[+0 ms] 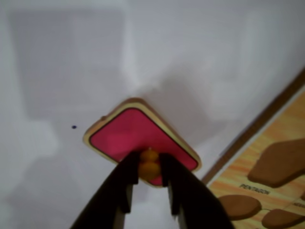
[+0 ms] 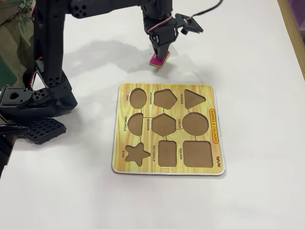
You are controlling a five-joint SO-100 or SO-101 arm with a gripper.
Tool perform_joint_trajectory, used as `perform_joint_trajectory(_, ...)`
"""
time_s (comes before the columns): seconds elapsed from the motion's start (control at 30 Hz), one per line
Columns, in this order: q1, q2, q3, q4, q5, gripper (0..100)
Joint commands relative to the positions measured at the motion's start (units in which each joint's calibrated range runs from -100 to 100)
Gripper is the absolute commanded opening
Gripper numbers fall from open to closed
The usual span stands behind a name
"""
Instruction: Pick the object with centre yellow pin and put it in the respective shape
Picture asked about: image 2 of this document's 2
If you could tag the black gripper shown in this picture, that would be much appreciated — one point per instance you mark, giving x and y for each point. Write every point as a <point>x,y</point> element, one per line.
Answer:
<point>159,41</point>

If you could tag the pink rectangle piece yellow pin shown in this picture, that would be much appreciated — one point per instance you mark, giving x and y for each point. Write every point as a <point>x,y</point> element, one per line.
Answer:
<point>154,61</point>

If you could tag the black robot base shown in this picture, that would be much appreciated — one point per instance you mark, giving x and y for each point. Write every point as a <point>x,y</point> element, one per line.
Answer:
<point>45,131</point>

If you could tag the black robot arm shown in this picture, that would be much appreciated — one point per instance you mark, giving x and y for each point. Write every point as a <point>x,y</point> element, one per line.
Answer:
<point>47,47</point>

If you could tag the yellow wooden shape puzzle board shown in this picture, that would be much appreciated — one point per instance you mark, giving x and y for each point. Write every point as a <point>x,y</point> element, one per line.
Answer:
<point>145,168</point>

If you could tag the light wooden edge strip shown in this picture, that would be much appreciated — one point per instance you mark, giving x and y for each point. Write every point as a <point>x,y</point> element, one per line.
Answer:
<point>294,35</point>

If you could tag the green beige patterned cloth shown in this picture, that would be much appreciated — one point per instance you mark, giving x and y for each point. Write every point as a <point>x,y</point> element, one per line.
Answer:
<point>12,52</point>

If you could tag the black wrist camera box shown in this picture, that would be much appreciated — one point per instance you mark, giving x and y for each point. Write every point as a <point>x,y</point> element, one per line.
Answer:
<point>189,23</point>

